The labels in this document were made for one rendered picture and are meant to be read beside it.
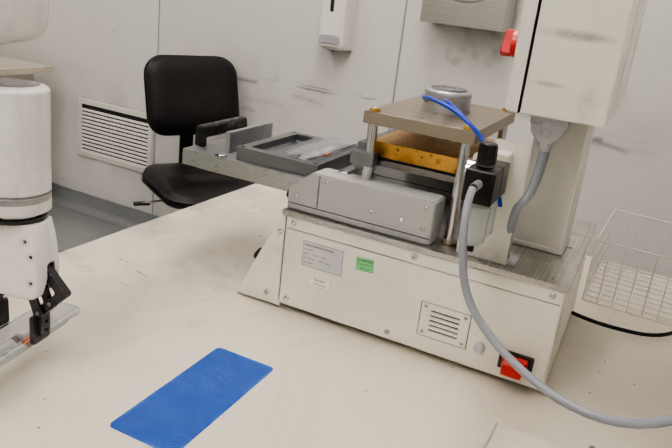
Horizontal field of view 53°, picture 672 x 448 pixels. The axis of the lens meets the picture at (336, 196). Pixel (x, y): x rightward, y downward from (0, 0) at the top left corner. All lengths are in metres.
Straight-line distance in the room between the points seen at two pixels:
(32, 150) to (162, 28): 2.46
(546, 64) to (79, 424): 0.74
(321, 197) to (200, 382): 0.34
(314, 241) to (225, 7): 2.07
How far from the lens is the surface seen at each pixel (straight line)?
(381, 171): 1.33
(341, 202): 1.07
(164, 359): 1.03
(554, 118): 0.95
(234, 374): 1.00
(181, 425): 0.90
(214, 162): 1.25
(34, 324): 0.96
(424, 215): 1.02
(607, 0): 0.93
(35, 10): 0.84
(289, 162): 1.17
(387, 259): 1.05
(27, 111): 0.86
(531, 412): 1.03
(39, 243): 0.90
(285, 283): 1.15
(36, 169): 0.88
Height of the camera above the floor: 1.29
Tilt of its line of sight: 17 degrees down
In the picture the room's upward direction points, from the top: 7 degrees clockwise
